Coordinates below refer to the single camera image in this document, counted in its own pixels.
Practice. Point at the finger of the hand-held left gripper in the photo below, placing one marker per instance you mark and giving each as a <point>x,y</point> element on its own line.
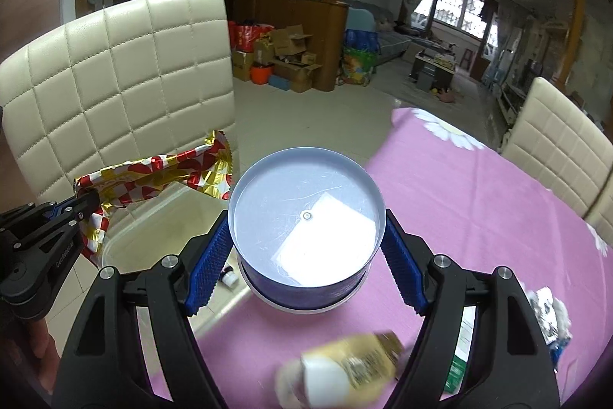
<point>72,208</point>

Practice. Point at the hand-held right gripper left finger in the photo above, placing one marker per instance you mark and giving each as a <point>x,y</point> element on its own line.
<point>210,265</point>

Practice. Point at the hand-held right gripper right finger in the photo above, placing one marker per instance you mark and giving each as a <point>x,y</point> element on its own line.
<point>404,265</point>

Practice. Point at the red gold foil wrapper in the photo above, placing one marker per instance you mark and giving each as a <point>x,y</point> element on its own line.
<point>143,184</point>

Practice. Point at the blue round plastic container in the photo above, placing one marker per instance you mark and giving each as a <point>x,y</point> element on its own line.
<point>287,207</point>

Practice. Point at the silver foil wrapper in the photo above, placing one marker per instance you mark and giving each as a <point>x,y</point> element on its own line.
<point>541,308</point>

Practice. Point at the person's left hand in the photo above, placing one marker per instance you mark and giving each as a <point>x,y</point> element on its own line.
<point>45,351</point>

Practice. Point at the small white bottle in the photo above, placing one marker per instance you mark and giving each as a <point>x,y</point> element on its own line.
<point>230,277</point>

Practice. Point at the pink daisy print tablecloth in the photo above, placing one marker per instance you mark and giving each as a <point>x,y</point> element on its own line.
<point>455,207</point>

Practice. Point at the green white paper packet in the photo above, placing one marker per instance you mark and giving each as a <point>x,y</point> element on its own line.
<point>462,342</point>

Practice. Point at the yellow bottle with white cap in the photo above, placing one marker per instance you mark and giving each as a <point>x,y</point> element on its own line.
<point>354,356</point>

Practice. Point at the cream quilted leather chair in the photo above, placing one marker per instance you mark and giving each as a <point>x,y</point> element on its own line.
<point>602,212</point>
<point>119,69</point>
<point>550,140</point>

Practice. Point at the blue plastic wrapper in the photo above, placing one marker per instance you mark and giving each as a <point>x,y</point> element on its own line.
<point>559,354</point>

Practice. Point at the orange bucket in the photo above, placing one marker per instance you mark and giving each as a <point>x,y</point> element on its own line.
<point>261,73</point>

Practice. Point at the white television stand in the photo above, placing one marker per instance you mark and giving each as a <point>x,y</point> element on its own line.
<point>512,98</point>

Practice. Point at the coffee table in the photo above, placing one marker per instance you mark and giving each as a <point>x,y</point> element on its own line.
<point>433,65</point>

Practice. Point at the colourful woven bag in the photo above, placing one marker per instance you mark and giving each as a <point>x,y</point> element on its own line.
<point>358,64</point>

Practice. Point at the pile of cardboard boxes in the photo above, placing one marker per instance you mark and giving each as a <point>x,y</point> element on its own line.
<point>287,54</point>

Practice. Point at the red gift bags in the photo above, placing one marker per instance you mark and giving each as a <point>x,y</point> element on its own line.
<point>249,35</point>

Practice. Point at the grey blue sofa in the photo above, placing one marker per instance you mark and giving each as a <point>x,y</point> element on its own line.
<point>383,30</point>

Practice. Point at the wooden partition cabinet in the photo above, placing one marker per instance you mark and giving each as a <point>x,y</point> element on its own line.
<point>306,40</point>

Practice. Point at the barred window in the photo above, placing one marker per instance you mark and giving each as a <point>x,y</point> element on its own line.
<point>455,6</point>

